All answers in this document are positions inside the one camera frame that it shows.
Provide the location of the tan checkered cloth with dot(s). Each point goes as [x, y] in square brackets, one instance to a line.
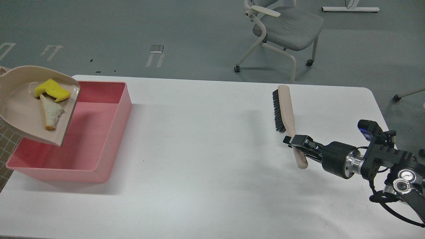
[8, 143]

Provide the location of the pink plastic bin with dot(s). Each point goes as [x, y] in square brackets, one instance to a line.
[91, 143]

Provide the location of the yellow sponge piece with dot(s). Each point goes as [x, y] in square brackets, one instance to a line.
[53, 89]

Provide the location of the white desk leg base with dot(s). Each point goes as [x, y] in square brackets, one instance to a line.
[352, 6]

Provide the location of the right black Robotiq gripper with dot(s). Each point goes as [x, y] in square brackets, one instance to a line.
[336, 158]

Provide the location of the silver floor socket plate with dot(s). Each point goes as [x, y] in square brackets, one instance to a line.
[157, 49]

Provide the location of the grey office chair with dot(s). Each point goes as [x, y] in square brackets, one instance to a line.
[282, 28]

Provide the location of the white bread slice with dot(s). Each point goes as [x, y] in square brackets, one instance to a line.
[52, 111]

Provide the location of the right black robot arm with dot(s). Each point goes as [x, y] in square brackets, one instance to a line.
[393, 175]

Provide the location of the beige plastic dustpan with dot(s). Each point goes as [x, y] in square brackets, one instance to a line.
[22, 111]

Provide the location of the white chair leg with caster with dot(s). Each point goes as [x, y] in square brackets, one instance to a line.
[399, 96]

